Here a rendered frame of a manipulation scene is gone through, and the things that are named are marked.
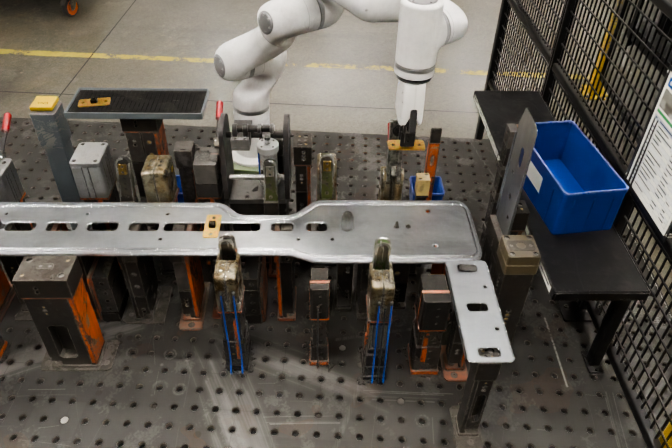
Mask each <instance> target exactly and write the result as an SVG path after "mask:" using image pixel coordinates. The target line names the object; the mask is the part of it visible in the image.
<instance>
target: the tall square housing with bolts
mask: <svg viewBox="0 0 672 448"><path fill-rule="evenodd" d="M69 164H70V167H71V170H72V173H73V177H74V180H75V183H76V186H77V189H78V192H79V196H80V200H84V202H120V197H119V193H118V189H117V186H116V182H117V179H118V178H117V176H116V172H115V168H114V164H113V161H112V157H111V153H110V149H109V145H108V143H106V142H81V143H79V145H78V147H77V148H76V150H75V152H74V154H73V156H72V158H71V160H70V162H69ZM91 225H92V230H91V231H114V230H116V229H117V227H118V224H91Z"/></svg>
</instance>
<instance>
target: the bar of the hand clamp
mask: <svg viewBox="0 0 672 448"><path fill-rule="evenodd" d="M399 129H400V124H399V123H398V119H390V123H389V138H388V140H399ZM401 162H402V150H389V149H388V152H387V167H386V170H387V178H386V182H389V180H390V166H397V176H396V179H397V182H400V174H401Z"/></svg>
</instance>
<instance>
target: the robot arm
mask: <svg viewBox="0 0 672 448"><path fill-rule="evenodd" d="M344 9H346V10H347V11H349V12H350V13H352V14H353V15H354V16H356V17H357V18H359V19H361V20H363V21H366V22H372V23H378V22H399V23H398V34H397V45H396V56H395V67H394V71H395V73H396V77H397V79H398V86H397V93H396V100H395V108H396V114H397V119H398V123H399V124H400V129H399V140H400V146H401V147H413V146H414V142H415V134H416V124H418V126H419V125H420V124H421V123H422V118H423V110H424V101H425V93H426V92H425V91H426V83H427V82H429V81H430V80H431V79H432V77H433V75H434V73H435V66H436V59H437V53H438V50H439V49H440V48H441V47H442V46H443V45H447V44H450V43H452V42H455V41H457V40H459V39H460V38H462V37H463V36H464V35H465V33H466V31H467V28H468V20H467V17H466V15H465V13H464V12H463V11H462V9H460V8H459V7H458V6H457V5H456V4H454V3H453V2H451V1H450V0H271V1H269V2H267V3H265V4H264V5H263V6H261V8H260V9H259V11H258V14H257V22H258V27H256V28H255V29H253V30H251V31H249V32H247V33H245V34H243V35H240V36H238V37H236V38H234V39H232V40H230V41H228V42H225V43H224V44H222V45H221V46H220V47H219V48H218V49H217V51H216V53H215V56H214V66H215V69H216V72H217V73H218V74H219V76H220V77H221V78H223V79H224V80H227V81H231V82H235V81H241V80H242V81H241V82H240V83H239V84H238V85H237V87H236V88H235V89H234V91H233V114H234V120H252V123H253V125H258V124H262V125H263V124H269V125H270V114H269V94H270V91H271V89H272V87H273V86H274V84H275V83H276V81H277V80H278V78H279V77H280V75H281V73H282V72H283V70H284V68H285V65H286V61H287V49H288V48H289V47H290V46H291V45H292V44H293V43H294V41H295V38H296V36H298V35H302V34H305V33H309V32H313V31H317V30H320V29H324V28H327V27H329V26H331V25H333V24H334V23H336V22H337V21H338V19H339V18H340V17H341V15H342V13H343V10H344ZM258 141H259V138H252V140H251V147H250V151H232V155H233V162H234V163H236V164H238V165H241V166H246V167H259V166H258V153H257V142H258Z"/></svg>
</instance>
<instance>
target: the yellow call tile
mask: <svg viewBox="0 0 672 448"><path fill-rule="evenodd" d="M58 101H59V98H58V96H37V97H36V98H35V100H34V101H33V102H32V104H31V105H30V107H29V108H30V110H35V111H52V110H53V108H54V107H55V105H56V104H57V102H58Z"/></svg>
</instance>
